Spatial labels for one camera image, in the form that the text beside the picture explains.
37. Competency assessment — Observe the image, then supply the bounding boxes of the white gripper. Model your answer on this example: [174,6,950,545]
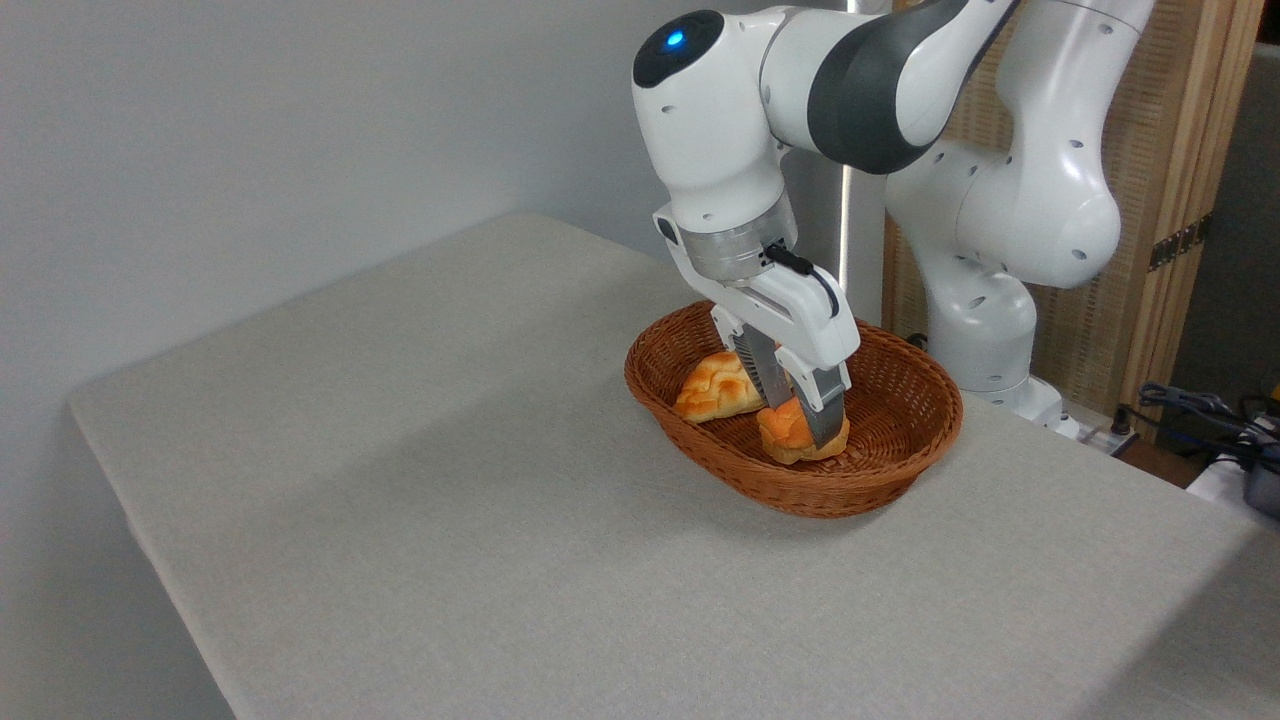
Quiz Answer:
[654,208,862,450]

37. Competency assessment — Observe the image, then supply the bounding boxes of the round bread roll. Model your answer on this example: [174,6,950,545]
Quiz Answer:
[755,396,852,466]

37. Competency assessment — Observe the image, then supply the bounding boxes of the long braided bread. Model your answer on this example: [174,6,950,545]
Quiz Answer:
[673,350,768,423]

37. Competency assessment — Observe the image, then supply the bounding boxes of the brown wicker basket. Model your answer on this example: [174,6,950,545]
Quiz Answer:
[624,300,965,519]

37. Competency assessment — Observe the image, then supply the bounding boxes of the white vertical pole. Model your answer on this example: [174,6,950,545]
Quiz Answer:
[837,165,862,301]

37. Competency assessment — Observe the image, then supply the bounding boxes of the black screen hinge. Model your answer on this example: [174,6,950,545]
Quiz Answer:
[1147,213,1214,272]

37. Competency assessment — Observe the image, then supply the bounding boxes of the grey tablecloth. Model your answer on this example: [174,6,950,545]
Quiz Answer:
[67,210,1280,720]

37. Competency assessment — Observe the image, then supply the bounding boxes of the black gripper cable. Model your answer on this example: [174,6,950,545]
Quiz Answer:
[764,243,842,320]

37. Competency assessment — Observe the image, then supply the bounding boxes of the dark cable bundle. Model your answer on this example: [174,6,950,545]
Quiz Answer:
[1112,382,1280,473]

